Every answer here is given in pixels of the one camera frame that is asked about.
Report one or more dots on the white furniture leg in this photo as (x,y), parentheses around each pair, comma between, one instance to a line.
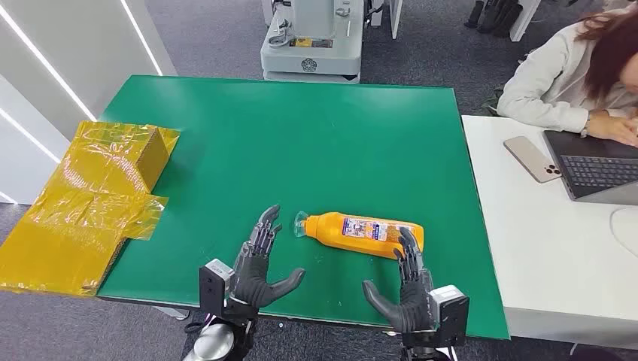
(523,17)

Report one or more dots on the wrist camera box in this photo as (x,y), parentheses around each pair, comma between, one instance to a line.
(451,314)
(213,286)

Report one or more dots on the white desk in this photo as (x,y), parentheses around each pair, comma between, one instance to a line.
(548,249)

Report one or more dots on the beige smartphone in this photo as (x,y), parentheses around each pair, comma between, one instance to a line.
(531,159)

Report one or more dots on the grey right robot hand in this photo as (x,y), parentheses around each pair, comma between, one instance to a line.
(413,309)

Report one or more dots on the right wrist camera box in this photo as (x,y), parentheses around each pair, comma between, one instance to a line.
(451,314)

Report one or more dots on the grey robot base machine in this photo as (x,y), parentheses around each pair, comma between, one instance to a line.
(311,50)

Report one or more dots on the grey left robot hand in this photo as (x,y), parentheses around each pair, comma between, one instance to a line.
(251,279)

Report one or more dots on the white panel board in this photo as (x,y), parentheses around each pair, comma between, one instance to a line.
(396,17)

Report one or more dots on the yellow taped cardboard box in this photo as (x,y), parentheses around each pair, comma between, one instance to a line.
(89,199)

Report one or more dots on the dark grey laptop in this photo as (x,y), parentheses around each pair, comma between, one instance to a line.
(593,169)

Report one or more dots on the orange plastic bottle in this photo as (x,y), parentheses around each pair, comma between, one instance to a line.
(349,234)

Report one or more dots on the person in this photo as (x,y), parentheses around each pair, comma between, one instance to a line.
(553,84)

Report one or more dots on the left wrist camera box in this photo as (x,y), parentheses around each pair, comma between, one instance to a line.
(213,286)

